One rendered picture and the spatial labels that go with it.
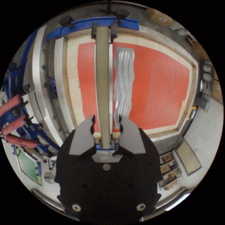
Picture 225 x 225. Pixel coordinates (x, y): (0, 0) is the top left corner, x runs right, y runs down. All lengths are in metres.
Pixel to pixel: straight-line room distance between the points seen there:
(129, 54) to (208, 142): 3.86
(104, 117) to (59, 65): 0.25
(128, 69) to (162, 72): 0.16
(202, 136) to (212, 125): 0.67
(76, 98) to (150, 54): 0.35
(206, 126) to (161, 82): 3.54
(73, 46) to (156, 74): 0.35
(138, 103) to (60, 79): 0.32
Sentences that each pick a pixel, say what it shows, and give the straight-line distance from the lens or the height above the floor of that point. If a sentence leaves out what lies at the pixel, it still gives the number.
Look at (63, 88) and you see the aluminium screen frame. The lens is 0.29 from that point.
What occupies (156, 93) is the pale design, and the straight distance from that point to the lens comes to 0.35.
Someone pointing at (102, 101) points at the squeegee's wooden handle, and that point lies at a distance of 0.18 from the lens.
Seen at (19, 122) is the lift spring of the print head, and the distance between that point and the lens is 0.53.
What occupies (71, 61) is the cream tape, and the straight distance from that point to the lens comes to 0.31.
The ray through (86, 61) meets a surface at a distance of 0.29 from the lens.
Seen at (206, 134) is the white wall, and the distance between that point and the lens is 3.83.
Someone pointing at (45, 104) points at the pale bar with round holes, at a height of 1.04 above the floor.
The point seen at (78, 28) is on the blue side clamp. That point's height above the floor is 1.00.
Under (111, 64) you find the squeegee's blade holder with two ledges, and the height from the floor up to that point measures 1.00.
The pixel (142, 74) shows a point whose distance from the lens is 0.30.
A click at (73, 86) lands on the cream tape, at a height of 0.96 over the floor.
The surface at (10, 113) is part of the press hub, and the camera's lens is 0.79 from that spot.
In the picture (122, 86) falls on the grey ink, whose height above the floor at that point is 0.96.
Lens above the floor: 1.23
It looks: 60 degrees down
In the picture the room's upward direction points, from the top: 174 degrees clockwise
